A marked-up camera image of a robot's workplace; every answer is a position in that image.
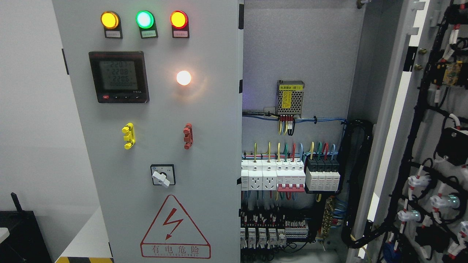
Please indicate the grey cabinet door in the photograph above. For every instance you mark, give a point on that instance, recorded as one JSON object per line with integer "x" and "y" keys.
{"x": 420, "y": 214}
{"x": 213, "y": 56}

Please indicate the red terminal connector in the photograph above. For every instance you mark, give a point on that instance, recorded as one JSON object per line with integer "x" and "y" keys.
{"x": 188, "y": 136}

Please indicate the white socket breaker row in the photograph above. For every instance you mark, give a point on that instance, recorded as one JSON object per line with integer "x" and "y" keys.
{"x": 284, "y": 175}

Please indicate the perforated metal power supply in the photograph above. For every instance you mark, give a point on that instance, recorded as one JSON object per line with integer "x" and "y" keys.
{"x": 290, "y": 97}

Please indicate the white glowing indicator light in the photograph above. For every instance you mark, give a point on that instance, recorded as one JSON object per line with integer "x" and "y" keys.
{"x": 184, "y": 77}

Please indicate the black white surge protector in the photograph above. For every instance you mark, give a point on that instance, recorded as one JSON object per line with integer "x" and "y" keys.
{"x": 322, "y": 176}

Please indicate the grey electrical cabinet body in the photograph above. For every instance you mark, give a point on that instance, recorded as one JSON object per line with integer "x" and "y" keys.
{"x": 349, "y": 59}

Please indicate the lower relay terminal row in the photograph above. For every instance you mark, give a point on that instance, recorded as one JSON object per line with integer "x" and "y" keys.
{"x": 269, "y": 229}

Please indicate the yellow terminal connector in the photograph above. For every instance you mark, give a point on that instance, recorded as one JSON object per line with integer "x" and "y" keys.
{"x": 129, "y": 135}

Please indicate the red electrical warning sticker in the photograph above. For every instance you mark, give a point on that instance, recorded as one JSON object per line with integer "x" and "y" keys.
{"x": 173, "y": 234}

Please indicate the brass ground terminal bar right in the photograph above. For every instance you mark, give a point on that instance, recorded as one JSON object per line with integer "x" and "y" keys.
{"x": 328, "y": 216}

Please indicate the red indicator light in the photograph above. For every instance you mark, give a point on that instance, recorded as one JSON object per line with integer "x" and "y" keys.
{"x": 179, "y": 24}

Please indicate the black digital power meter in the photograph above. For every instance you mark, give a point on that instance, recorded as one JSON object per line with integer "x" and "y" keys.
{"x": 119, "y": 77}

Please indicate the green indicator light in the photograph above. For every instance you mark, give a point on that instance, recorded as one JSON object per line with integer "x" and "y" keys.
{"x": 147, "y": 25}

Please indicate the yellow indicator light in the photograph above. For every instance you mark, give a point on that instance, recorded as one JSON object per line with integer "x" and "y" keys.
{"x": 111, "y": 24}

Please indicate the black box at left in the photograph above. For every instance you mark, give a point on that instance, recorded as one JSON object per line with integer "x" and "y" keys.
{"x": 25, "y": 243}

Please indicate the white rotary selector switch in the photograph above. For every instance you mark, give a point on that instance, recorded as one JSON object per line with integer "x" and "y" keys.
{"x": 163, "y": 175}

